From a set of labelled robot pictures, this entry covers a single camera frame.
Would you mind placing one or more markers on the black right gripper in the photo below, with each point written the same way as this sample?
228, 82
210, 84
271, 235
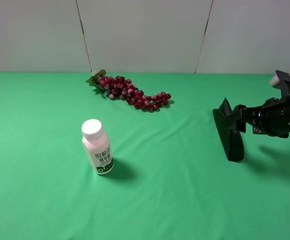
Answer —
272, 118

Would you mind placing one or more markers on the black curved plastic part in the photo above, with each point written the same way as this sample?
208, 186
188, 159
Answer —
230, 138

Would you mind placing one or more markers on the green tablecloth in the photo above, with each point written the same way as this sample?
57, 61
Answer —
171, 179

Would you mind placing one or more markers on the red artificial grape bunch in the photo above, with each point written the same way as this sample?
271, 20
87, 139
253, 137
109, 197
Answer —
121, 88

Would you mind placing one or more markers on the white milk bottle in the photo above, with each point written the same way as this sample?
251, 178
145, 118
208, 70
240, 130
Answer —
97, 146

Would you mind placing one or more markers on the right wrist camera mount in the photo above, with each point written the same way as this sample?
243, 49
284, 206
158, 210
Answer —
281, 81

